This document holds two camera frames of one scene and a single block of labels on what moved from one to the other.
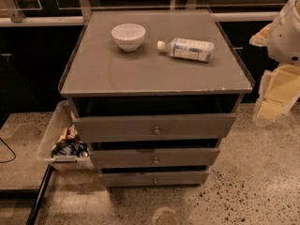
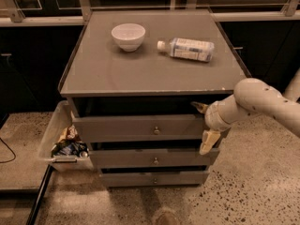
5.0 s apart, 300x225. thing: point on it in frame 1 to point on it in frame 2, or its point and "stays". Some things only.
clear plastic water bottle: (188, 49) stays
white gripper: (285, 37) to (213, 116)
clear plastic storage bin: (62, 146) stays
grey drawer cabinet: (151, 119) stays
